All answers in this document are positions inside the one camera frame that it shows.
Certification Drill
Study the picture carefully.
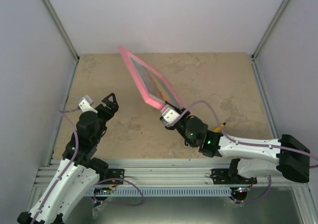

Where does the aluminium rail beam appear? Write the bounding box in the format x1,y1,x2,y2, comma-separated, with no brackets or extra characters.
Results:
34,158,307,187

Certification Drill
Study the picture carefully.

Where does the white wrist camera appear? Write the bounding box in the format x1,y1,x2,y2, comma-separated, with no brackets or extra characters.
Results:
159,105,179,128
78,95,97,114

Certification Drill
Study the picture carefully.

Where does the yellow handled screwdriver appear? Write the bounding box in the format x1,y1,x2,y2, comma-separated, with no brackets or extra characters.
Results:
214,122,226,133

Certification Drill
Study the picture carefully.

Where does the grey slotted cable duct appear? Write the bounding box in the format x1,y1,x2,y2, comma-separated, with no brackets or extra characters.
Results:
84,187,232,197

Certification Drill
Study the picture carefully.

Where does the right circuit board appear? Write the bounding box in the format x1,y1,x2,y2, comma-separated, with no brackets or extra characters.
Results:
236,186,251,193

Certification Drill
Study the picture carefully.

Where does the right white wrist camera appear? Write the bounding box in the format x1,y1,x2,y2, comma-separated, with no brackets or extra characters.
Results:
159,105,179,128

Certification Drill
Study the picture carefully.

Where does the left aluminium corner post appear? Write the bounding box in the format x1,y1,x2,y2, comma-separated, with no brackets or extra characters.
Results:
41,0,79,63

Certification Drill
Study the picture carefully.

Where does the aluminium corner post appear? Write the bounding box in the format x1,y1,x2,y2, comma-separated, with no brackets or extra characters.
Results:
41,0,79,63
251,0,292,62

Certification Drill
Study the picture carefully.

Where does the right aluminium corner post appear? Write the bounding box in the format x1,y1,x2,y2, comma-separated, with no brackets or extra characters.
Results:
251,0,292,62

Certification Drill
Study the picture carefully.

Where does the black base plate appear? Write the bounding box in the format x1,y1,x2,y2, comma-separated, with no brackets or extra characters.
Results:
210,168,258,185
99,168,125,185

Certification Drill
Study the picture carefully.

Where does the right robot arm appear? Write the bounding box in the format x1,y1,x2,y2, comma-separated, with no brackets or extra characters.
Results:
160,106,310,184

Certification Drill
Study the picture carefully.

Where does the circuit board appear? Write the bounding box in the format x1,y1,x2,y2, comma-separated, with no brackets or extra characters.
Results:
93,186,116,195
236,186,251,193

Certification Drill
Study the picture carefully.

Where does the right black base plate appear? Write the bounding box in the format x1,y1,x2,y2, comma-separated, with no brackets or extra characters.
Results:
210,168,258,185

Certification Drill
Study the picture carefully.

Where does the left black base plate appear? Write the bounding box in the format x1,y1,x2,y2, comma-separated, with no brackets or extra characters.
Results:
99,168,125,185

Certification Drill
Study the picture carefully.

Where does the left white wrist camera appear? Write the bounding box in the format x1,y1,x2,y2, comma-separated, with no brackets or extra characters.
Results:
78,95,97,114

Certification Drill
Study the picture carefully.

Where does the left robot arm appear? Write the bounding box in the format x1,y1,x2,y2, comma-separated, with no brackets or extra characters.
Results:
17,93,119,224

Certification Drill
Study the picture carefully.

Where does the left circuit board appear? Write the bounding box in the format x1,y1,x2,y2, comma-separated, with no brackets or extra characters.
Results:
93,186,116,195

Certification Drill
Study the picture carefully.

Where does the pink picture frame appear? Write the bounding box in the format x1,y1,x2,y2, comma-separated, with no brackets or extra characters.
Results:
118,45,186,112

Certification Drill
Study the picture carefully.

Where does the sunset photo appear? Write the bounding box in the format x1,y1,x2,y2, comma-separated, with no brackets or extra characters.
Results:
130,56,181,107

